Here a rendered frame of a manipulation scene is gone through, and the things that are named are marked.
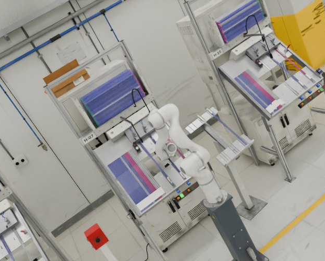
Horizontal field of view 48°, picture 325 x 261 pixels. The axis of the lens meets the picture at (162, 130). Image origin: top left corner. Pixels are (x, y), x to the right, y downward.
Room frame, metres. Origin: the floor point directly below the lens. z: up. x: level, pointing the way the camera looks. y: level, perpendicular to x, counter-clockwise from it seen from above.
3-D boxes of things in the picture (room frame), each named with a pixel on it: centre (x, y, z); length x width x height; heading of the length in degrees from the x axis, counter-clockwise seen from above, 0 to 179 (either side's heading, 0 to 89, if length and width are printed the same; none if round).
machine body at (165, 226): (3.20, 0.33, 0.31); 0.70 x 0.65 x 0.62; 105
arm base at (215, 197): (2.23, -0.10, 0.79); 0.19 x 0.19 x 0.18
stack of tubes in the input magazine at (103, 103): (3.10, 0.24, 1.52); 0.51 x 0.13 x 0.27; 105
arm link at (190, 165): (2.22, -0.07, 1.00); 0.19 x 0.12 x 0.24; 108
